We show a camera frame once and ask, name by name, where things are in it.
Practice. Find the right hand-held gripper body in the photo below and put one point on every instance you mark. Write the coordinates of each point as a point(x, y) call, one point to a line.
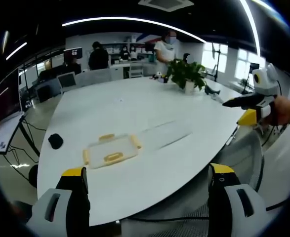
point(265, 86)

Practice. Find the black tripod stand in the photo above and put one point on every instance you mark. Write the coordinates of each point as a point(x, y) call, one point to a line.
point(217, 61)

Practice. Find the white board on stand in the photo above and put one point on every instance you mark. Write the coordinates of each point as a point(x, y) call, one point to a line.
point(4, 137)

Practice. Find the black object on table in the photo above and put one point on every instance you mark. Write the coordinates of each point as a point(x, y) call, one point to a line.
point(212, 90)

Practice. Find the small black white device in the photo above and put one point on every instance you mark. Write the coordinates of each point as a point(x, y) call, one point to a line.
point(160, 77)

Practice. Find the white mesh office chair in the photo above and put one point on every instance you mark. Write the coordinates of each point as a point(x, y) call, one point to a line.
point(244, 153)
point(164, 225)

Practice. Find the green potted plant white pot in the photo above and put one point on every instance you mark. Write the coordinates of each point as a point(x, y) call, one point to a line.
point(185, 72)

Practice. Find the ceiling air vent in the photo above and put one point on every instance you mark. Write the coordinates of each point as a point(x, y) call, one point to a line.
point(165, 4)

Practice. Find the person's right hand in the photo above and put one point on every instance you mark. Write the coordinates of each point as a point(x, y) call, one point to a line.
point(284, 109)

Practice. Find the small black object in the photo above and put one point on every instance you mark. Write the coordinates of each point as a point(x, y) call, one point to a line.
point(55, 141)

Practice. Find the clear food container yellow latches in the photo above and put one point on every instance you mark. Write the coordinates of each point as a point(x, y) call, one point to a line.
point(111, 151)

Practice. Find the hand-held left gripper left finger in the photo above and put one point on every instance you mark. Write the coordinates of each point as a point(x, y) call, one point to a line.
point(60, 205)

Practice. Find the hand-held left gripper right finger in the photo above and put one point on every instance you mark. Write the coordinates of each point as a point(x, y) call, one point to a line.
point(230, 205)

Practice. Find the large dark display screen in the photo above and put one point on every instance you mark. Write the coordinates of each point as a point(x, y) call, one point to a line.
point(8, 95)

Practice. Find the black camera on tripod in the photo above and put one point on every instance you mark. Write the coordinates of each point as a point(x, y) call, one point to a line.
point(252, 70)

